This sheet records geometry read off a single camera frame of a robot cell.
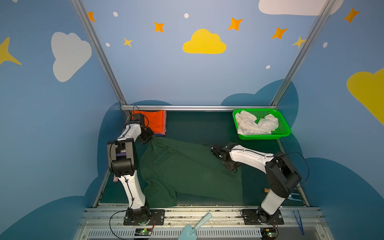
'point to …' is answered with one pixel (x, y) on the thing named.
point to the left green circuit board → (143, 232)
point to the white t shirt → (246, 125)
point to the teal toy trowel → (188, 233)
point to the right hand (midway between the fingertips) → (238, 161)
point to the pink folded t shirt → (164, 124)
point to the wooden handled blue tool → (290, 197)
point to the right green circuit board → (268, 233)
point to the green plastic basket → (282, 130)
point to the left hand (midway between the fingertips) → (153, 136)
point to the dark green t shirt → (173, 171)
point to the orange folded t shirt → (153, 119)
